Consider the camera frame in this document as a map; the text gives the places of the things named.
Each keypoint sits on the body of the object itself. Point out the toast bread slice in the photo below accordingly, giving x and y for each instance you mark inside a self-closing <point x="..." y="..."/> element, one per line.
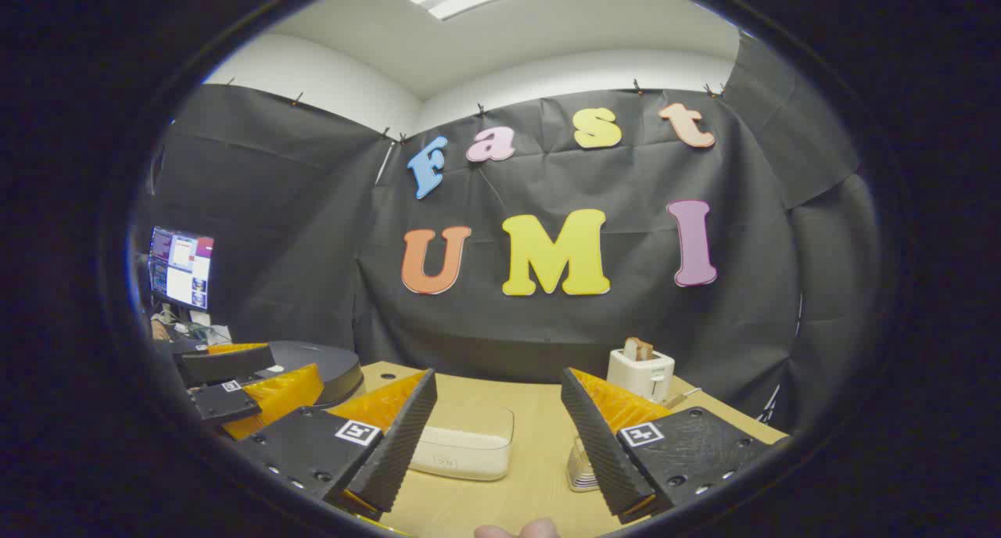
<point x="637" y="349"/>

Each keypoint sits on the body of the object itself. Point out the white toaster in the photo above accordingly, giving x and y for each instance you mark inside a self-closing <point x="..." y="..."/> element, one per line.
<point x="637" y="374"/>

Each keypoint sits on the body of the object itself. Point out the black backdrop cloth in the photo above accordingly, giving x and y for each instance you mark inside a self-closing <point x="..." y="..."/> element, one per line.
<point x="313" y="249"/>

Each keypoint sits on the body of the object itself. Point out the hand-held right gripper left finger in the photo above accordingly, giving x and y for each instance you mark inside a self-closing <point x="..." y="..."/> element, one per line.
<point x="399" y="444"/>

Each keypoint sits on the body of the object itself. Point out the clear plastic rice container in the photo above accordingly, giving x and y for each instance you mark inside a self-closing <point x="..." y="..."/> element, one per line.
<point x="469" y="421"/>

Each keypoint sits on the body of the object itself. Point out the computer monitor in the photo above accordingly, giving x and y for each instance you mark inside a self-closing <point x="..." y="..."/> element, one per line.
<point x="181" y="268"/>

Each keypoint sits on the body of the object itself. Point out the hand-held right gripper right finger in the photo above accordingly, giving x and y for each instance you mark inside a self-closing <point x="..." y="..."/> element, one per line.
<point x="598" y="444"/>

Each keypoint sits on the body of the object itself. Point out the black silver rice cooker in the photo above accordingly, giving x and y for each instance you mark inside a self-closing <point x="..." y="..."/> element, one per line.
<point x="328" y="362"/>

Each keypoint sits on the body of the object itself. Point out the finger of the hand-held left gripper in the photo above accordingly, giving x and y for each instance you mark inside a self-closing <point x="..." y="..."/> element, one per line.
<point x="227" y="366"/>
<point x="227" y="403"/>

